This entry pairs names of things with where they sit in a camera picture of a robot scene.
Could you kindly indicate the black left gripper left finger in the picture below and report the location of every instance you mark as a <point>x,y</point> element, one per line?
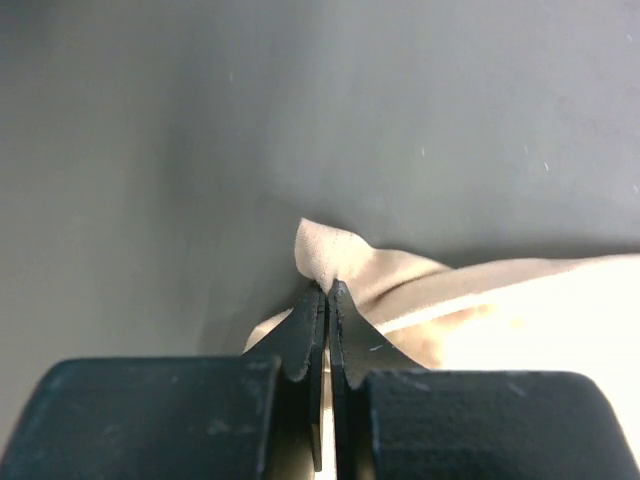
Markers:
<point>298,341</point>

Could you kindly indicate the beige t shirt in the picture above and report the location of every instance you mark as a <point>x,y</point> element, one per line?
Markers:
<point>530,366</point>

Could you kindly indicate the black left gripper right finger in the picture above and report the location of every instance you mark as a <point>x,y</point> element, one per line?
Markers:
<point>356,348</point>

